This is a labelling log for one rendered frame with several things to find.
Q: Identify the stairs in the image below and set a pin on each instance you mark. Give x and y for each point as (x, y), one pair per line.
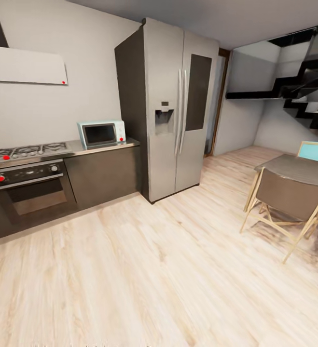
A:
(282, 68)

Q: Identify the breakfast table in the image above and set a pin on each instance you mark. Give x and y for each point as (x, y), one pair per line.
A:
(290, 166)

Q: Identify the fridge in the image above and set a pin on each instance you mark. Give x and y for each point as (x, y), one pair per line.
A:
(165, 80)

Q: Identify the oven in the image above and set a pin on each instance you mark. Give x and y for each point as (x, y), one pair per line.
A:
(31, 190)

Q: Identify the microwave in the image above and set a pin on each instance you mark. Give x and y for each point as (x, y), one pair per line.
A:
(98, 132)

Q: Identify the fixed window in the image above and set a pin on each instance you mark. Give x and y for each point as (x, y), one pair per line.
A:
(218, 88)

